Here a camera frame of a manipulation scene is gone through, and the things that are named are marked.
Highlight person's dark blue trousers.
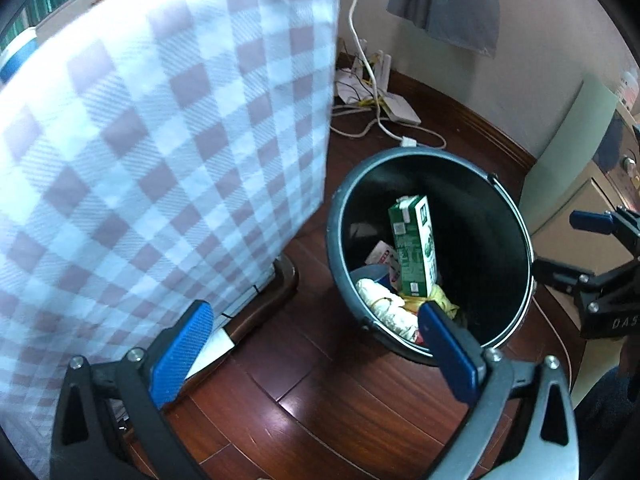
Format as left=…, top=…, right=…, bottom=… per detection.
left=574, top=365, right=640, bottom=471

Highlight white flat adapter box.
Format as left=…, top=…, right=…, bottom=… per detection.
left=377, top=91, right=422, bottom=125

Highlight red white packet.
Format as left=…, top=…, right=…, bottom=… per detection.
left=365, top=240, right=402, bottom=283

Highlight yellow wrapper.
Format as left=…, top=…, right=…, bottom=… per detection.
left=402, top=282, right=460, bottom=321

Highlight white hanging cable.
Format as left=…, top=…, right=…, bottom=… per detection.
left=347, top=0, right=381, bottom=106

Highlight wooden table leg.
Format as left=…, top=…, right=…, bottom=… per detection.
left=225, top=255, right=301, bottom=343

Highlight blue white paper cup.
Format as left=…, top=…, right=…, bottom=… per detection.
left=0, top=27, right=40, bottom=86

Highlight white tissue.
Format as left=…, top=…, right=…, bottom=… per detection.
left=356, top=278, right=422, bottom=342

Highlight black round trash bin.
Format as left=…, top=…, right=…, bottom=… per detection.
left=326, top=146, right=537, bottom=367

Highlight grey hanging cloth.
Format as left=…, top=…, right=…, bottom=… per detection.
left=386, top=0, right=502, bottom=58

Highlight pink white checkered tablecloth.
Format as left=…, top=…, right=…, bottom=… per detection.
left=0, top=0, right=342, bottom=461

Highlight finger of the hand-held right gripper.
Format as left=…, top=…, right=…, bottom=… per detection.
left=532, top=256, right=608, bottom=298
left=569, top=205, right=640, bottom=261

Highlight white router with antennas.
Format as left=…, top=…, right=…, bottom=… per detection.
left=334, top=50, right=393, bottom=106

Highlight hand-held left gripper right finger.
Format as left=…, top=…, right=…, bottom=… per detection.
left=417, top=301, right=581, bottom=480

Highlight white paper sheet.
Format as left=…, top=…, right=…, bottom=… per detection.
left=185, top=329, right=236, bottom=378

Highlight green milk carton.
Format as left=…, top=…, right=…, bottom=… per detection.
left=388, top=194, right=440, bottom=298

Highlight white plug with cable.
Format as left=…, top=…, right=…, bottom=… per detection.
left=331, top=115, right=447, bottom=150

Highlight white bottle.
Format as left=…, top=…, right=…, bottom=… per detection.
left=617, top=66, right=640, bottom=108

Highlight light green cabinet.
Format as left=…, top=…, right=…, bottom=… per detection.
left=520, top=74, right=640, bottom=266

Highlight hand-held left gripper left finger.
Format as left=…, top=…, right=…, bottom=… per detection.
left=50, top=300, right=216, bottom=480

